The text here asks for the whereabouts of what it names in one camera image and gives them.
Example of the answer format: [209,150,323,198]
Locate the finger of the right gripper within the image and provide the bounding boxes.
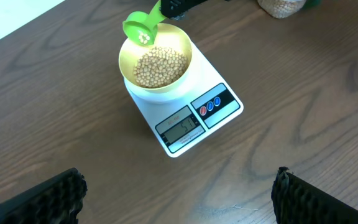
[160,0,207,19]

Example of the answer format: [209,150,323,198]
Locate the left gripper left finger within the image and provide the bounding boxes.
[0,168,87,224]

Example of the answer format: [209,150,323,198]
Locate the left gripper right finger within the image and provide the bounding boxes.
[271,167,358,224]

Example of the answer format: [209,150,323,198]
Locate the green plastic measuring scoop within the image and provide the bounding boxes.
[122,1,166,46]

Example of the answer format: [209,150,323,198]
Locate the soybeans in yellow bowl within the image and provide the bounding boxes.
[133,47,188,88]

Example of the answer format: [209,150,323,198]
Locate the yellow bowl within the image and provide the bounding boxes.
[119,23,195,93]

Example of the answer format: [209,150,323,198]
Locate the white digital kitchen scale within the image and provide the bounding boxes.
[124,44,244,157]

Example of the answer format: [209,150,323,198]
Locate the clear container of soybeans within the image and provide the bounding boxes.
[257,0,306,19]

